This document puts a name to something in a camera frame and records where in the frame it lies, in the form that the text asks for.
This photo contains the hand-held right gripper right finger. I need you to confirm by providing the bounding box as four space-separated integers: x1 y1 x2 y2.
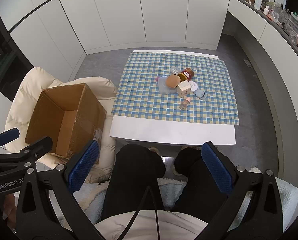
201 141 284 240

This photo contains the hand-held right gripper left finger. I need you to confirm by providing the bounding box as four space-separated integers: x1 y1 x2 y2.
16 140 107 240

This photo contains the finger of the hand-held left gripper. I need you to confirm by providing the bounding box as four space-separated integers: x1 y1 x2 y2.
0 127 20 148
0 137 53 167

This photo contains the brown cardboard box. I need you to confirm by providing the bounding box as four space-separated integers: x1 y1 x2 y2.
25 83 107 165

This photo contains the small glass bottle pink cap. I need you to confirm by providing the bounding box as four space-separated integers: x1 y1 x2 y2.
180 96 191 110

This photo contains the cream square box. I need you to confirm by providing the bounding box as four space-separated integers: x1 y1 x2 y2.
176 80 191 98

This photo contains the translucent plastic box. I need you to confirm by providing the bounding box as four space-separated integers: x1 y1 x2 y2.
158 76 179 95

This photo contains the tan round sponge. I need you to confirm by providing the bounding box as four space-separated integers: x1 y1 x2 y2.
165 74 181 89

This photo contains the red tin yellow lid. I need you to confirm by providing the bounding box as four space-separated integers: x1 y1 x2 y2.
177 67 195 82

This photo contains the person's left hand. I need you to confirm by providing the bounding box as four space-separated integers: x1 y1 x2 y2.
1 195 19 232

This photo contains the person's right leg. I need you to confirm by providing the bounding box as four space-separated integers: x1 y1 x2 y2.
172 147 230 224

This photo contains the person's leg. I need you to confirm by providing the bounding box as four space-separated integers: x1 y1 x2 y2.
103 144 166 224
172 147 230 224

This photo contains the cream padded chair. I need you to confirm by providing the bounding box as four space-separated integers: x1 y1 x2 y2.
4 67 118 183

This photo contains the light blue fleece blanket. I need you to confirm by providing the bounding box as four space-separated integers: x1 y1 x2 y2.
74 166 298 240

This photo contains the person's left leg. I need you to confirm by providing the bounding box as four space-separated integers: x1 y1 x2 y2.
103 144 166 224

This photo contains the person's left beige slipper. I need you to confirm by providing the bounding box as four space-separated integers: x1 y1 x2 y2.
148 147 162 158

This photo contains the black glass cabinet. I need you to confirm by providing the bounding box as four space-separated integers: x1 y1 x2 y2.
0 15 35 96

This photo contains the person's cream jacket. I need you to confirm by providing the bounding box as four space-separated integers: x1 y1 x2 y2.
94 210 209 240

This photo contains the blue yellow checked tablecloth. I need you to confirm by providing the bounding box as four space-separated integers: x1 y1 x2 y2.
111 52 240 125

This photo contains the clear drawer organizer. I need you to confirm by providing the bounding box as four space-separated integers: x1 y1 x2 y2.
287 12 298 34

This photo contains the black cable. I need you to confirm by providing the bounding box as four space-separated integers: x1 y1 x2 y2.
119 185 163 240

